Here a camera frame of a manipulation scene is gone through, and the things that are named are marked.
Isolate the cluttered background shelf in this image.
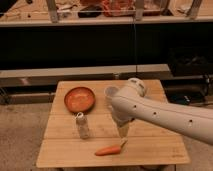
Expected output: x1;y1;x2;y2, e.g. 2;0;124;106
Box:
0;0;213;27

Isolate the translucent plastic cup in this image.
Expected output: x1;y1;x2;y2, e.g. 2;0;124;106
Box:
104;86;119;105

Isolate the grey metal bench rail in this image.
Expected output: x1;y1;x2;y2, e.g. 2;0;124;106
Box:
0;64;170;87

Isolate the orange carrot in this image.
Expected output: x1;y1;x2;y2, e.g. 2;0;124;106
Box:
95;139;127;156

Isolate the orange round plate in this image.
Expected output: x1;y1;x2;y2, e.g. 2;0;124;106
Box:
64;87;96;113

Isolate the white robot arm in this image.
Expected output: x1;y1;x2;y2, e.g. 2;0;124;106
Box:
110;78;213;145

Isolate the hanging black cable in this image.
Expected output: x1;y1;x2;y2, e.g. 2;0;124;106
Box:
132;14;139;80

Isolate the clear plastic bottle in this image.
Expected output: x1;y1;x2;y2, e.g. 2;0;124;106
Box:
76;112;90;139

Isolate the wooden folding table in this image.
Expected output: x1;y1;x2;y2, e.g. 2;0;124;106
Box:
36;80;190;168

